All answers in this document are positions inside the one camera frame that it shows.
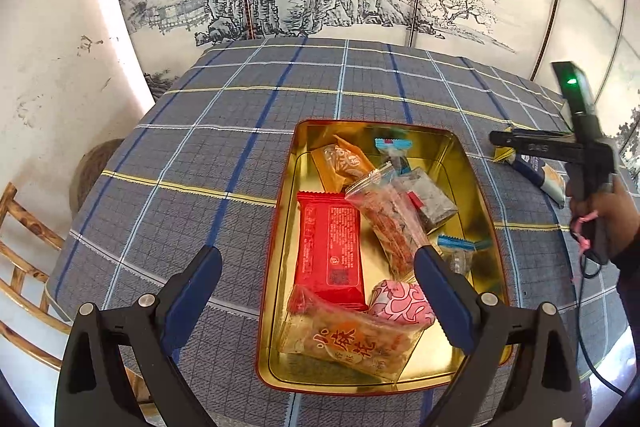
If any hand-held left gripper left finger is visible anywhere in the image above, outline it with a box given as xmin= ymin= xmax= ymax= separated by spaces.
xmin=54 ymin=245 xmax=223 ymax=427

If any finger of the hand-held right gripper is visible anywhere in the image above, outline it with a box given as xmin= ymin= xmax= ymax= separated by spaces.
xmin=489 ymin=129 xmax=576 ymax=158

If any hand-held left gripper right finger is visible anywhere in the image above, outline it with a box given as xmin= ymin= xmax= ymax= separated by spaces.
xmin=413 ymin=245 xmax=586 ymax=427

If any yellow snack packet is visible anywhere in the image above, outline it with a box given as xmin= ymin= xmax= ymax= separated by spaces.
xmin=492 ymin=127 xmax=523 ymax=165

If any navy and white snack packet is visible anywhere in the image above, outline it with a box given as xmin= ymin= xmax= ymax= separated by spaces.
xmin=512 ymin=152 xmax=568 ymax=208

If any pink patterned snack packet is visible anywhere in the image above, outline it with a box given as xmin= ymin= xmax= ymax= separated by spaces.
xmin=367 ymin=279 xmax=436 ymax=333

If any small blue candy packet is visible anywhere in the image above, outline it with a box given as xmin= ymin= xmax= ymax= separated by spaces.
xmin=436 ymin=234 xmax=488 ymax=278

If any clear bag of reddish snacks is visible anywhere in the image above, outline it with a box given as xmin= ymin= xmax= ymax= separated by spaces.
xmin=345 ymin=162 xmax=438 ymax=283

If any dark snack packet red label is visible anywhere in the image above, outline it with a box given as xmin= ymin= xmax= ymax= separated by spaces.
xmin=390 ymin=167 xmax=460 ymax=233

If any clear bag of fried twists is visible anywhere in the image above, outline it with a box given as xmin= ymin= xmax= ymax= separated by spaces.
xmin=277 ymin=284 xmax=431 ymax=383

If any gold metal tin tray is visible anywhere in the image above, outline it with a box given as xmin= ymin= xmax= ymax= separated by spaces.
xmin=255 ymin=119 xmax=513 ymax=395

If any person's right forearm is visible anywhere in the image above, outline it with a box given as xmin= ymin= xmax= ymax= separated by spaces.
xmin=611 ymin=239 xmax=640 ymax=313

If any person's right hand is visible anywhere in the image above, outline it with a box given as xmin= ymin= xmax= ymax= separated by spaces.
xmin=566 ymin=179 xmax=640 ymax=258

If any blue plaid tablecloth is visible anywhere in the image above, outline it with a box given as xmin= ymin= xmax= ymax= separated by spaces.
xmin=47 ymin=38 xmax=631 ymax=427

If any round wooden stool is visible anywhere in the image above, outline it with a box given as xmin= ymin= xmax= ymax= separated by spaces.
xmin=69 ymin=138 xmax=126 ymax=212

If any orange snack packet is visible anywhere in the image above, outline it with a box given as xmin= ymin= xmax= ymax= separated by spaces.
xmin=310 ymin=134 xmax=375 ymax=194

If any wooden chair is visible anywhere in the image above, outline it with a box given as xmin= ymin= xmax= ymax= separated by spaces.
xmin=0 ymin=182 xmax=151 ymax=408

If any pink wrist strap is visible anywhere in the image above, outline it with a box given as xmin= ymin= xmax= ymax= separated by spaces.
xmin=572 ymin=211 xmax=599 ymax=254

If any black cable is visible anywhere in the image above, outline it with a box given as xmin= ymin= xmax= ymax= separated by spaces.
xmin=570 ymin=252 xmax=628 ymax=398

